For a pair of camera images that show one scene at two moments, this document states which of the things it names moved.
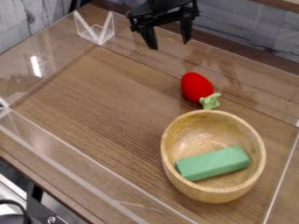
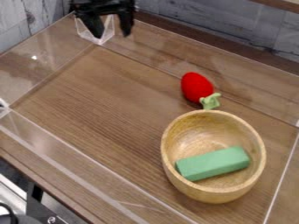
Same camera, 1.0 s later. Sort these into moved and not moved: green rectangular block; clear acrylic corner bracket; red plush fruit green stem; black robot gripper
Moved: black robot gripper
Not moved: green rectangular block; red plush fruit green stem; clear acrylic corner bracket
